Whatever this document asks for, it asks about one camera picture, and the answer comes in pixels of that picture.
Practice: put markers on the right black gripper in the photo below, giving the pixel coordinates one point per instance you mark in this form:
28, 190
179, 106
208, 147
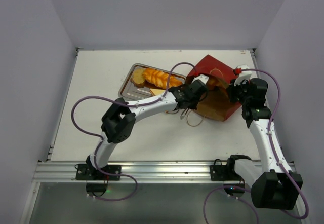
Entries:
233, 92

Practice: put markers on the fake triangle sandwich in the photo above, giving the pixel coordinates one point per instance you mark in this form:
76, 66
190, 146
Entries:
156, 92

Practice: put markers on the seeded bread slice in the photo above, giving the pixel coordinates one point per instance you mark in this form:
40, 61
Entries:
137, 78

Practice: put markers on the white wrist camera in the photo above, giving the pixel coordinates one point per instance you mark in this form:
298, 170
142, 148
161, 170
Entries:
242, 72
203, 78

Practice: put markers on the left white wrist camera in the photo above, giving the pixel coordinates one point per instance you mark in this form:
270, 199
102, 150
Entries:
203, 78

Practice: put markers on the stainless steel tray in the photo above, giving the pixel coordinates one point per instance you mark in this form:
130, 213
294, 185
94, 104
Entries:
129, 91

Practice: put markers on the aluminium mounting rail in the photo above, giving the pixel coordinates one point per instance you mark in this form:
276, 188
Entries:
142, 171

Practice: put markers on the braided orange bread loaf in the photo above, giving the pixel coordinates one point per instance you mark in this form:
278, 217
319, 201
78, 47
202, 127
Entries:
160, 78

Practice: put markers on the red brown paper bag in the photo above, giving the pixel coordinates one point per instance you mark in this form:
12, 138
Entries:
216, 106

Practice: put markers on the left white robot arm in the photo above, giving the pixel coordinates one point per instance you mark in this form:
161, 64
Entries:
120, 118

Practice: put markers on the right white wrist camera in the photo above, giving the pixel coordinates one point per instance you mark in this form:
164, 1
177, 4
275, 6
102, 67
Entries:
242, 72

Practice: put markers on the round orange bun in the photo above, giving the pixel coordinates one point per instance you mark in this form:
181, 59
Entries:
215, 82

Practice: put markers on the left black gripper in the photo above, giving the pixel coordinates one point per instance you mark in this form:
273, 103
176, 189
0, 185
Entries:
194, 106

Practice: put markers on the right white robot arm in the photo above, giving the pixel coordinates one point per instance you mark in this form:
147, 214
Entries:
274, 185

